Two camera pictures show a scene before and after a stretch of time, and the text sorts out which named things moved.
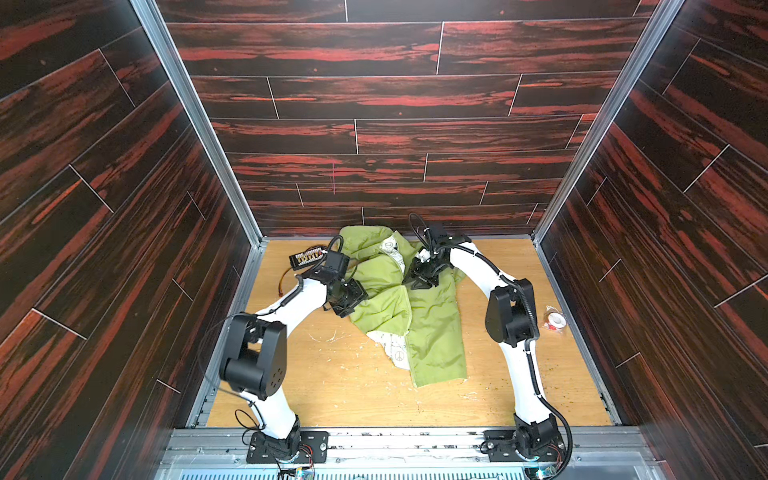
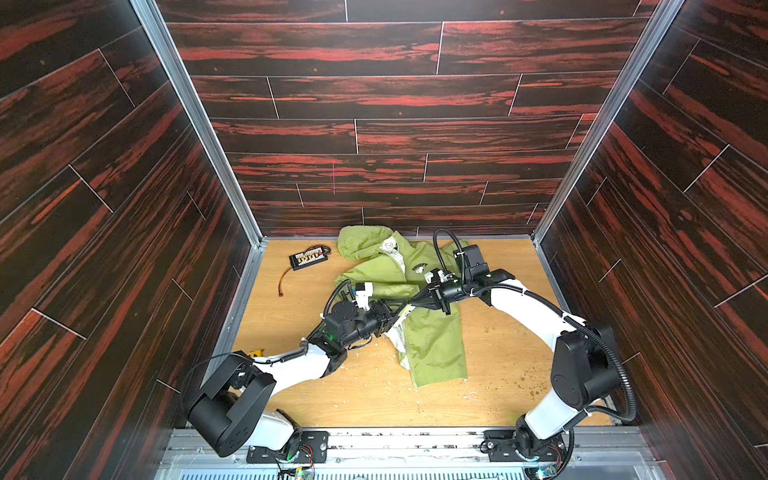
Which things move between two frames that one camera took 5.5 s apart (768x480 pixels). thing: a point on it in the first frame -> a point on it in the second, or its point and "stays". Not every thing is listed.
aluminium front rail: [407, 454] stays
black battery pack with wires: [311, 256] stays
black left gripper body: [349, 292] -> [384, 313]
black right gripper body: [422, 275] -> [444, 291]
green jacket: [418, 327] stays
